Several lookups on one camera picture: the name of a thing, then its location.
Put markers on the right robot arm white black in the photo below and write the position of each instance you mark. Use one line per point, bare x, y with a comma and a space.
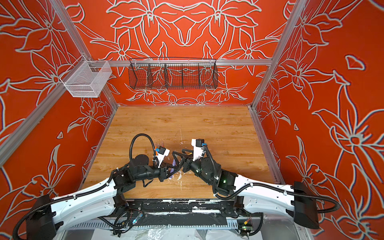
296, 201

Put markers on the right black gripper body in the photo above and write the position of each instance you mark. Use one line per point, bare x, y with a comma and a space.
198, 168

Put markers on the white wire basket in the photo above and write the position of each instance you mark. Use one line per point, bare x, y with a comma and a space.
84, 80

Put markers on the white cable duct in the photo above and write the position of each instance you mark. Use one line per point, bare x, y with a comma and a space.
231, 224

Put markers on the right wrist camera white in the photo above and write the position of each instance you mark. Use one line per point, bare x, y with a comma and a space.
198, 148

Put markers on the purple pen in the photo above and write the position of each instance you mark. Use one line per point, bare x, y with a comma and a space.
174, 163

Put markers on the black wire basket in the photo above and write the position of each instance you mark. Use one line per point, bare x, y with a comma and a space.
173, 74

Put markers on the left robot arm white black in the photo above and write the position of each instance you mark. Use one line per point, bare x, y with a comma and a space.
50, 216

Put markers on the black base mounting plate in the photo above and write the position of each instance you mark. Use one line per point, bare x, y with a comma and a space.
181, 206

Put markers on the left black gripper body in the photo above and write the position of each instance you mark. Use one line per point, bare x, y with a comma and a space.
152, 172

